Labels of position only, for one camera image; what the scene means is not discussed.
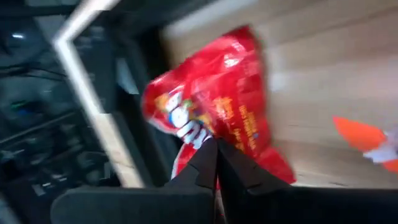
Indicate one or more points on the orange Reese's candy pack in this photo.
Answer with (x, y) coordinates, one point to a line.
(357, 133)

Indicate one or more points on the silver metal bar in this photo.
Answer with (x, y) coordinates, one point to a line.
(84, 81)

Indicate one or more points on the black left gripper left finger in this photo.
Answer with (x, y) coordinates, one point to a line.
(140, 205)

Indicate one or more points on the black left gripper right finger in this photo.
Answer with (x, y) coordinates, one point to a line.
(280, 205)

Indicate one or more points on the red Skittles candy pack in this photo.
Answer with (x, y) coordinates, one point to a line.
(224, 77)

